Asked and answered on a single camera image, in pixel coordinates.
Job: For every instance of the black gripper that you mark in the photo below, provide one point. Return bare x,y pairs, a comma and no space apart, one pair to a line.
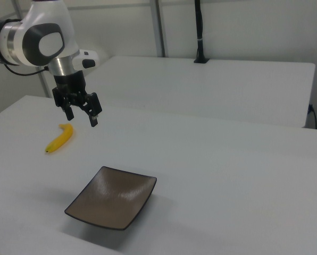
69,83

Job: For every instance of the yellow banana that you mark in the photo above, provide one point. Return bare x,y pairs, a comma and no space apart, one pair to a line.
62,136

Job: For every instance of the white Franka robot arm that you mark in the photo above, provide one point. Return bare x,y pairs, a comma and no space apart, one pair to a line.
49,16

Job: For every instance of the square brown ceramic plate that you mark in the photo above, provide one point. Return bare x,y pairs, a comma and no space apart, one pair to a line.
110,199

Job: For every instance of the white side table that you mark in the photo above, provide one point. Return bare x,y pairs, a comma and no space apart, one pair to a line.
201,90

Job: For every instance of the black pole clamp base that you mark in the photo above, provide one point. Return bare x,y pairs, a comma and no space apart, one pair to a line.
201,61

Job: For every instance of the aluminium frame post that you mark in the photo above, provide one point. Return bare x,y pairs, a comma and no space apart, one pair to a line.
158,26

